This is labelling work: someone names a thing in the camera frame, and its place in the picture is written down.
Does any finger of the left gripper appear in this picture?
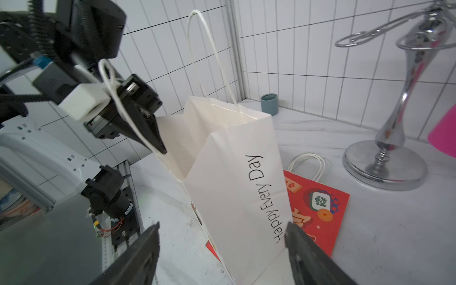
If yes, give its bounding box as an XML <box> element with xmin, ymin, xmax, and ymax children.
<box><xmin>123</xmin><ymin>101</ymin><xmax>167</xmax><ymax>154</ymax></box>

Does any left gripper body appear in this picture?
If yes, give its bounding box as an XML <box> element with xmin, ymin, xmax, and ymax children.
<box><xmin>83</xmin><ymin>74</ymin><xmax>164</xmax><ymax>140</ymax></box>

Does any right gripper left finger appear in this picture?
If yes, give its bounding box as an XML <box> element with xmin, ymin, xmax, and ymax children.
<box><xmin>91</xmin><ymin>223</ymin><xmax>160</xmax><ymax>285</ymax></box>

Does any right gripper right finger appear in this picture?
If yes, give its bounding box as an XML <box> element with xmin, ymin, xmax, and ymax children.
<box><xmin>285</xmin><ymin>222</ymin><xmax>356</xmax><ymax>285</ymax></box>

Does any red printed paper bag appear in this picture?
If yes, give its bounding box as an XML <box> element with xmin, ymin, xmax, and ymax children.
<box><xmin>204</xmin><ymin>152</ymin><xmax>351</xmax><ymax>262</ymax></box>

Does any white Happy Every Day bag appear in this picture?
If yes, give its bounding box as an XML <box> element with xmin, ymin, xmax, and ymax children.
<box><xmin>97</xmin><ymin>9</ymin><xmax>295</xmax><ymax>285</ymax></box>

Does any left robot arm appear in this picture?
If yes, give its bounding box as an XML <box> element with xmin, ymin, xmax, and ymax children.
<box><xmin>1</xmin><ymin>1</ymin><xmax>168</xmax><ymax>200</ymax></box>

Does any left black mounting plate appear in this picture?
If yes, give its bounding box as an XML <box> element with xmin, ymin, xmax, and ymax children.
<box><xmin>110</xmin><ymin>201</ymin><xmax>140</xmax><ymax>250</ymax></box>

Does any grey-green ceramic cup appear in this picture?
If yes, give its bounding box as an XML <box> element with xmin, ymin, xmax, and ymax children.
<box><xmin>260</xmin><ymin>93</ymin><xmax>279</xmax><ymax>116</ymax></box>

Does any chrome cup holder stand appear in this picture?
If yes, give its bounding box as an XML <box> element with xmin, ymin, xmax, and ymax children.
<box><xmin>335</xmin><ymin>1</ymin><xmax>456</xmax><ymax>191</ymax></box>

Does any pink plastic wine glass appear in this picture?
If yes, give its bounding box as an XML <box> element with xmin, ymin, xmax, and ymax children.
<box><xmin>427</xmin><ymin>105</ymin><xmax>456</xmax><ymax>158</ymax></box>

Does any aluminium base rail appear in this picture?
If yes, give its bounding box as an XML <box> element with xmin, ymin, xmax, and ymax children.
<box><xmin>92</xmin><ymin>166</ymin><xmax>160</xmax><ymax>285</ymax></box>

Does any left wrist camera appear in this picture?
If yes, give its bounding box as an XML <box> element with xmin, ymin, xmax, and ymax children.
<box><xmin>33</xmin><ymin>61</ymin><xmax>110</xmax><ymax>122</ymax></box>

